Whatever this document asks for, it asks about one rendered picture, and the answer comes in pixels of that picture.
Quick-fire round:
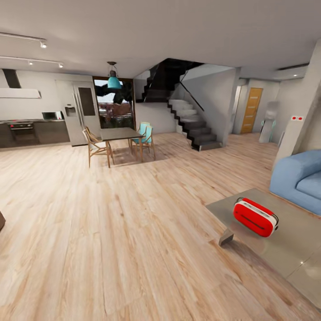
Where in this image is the radio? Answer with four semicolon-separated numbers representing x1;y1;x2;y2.
233;198;279;238

